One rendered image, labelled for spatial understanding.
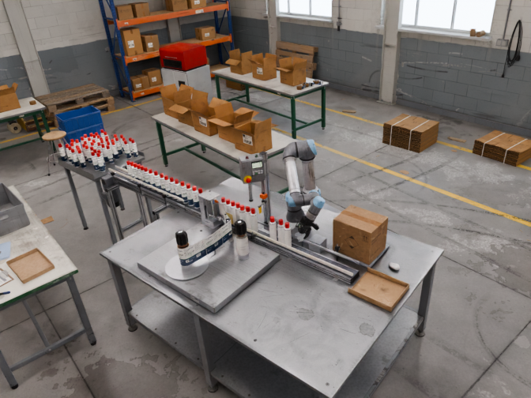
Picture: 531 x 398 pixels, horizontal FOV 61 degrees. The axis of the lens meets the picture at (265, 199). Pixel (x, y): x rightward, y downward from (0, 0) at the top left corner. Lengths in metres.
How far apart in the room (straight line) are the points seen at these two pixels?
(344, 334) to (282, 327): 0.36
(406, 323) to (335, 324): 1.04
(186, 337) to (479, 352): 2.25
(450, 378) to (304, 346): 1.40
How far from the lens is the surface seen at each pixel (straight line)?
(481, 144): 6.97
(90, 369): 4.02
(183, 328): 3.75
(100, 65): 10.69
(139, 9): 10.11
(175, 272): 3.19
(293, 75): 7.30
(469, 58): 8.04
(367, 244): 3.11
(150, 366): 3.86
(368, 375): 3.37
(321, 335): 2.75
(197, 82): 8.66
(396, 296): 3.02
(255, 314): 2.88
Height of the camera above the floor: 2.85
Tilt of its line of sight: 30 degrees down
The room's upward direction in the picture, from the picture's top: 4 degrees counter-clockwise
